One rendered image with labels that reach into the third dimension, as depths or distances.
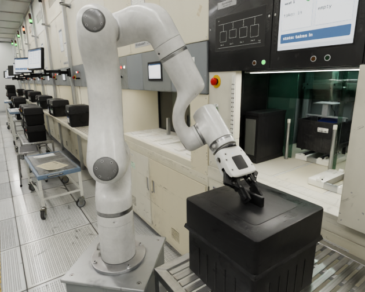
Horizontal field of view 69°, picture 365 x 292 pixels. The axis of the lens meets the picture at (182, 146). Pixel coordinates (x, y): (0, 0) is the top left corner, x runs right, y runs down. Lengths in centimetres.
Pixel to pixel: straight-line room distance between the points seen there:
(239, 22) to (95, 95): 79
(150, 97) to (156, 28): 202
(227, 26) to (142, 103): 157
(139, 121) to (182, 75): 199
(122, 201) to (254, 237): 43
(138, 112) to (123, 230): 195
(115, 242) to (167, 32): 67
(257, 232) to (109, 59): 59
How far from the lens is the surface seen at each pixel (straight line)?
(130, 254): 99
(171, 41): 81
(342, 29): 107
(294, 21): 117
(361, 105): 98
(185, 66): 81
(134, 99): 272
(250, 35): 129
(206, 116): 86
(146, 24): 81
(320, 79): 166
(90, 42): 76
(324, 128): 168
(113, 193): 89
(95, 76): 80
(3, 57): 1432
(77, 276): 101
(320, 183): 138
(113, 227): 91
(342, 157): 182
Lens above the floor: 137
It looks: 15 degrees down
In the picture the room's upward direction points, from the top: 1 degrees counter-clockwise
